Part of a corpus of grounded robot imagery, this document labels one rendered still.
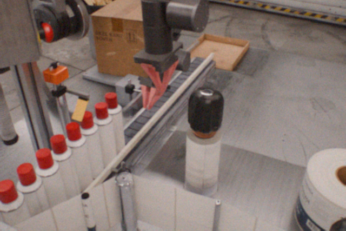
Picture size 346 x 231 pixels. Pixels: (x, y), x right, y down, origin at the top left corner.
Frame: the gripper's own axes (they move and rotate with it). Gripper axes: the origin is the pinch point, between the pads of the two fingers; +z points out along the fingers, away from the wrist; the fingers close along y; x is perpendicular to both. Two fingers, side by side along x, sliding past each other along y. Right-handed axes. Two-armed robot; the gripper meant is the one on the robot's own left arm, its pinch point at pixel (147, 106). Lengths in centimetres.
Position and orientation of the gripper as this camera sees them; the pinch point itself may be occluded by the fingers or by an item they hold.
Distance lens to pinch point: 114.5
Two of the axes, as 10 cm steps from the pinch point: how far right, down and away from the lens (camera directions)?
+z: -2.8, 9.6, -0.6
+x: 3.5, 1.6, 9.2
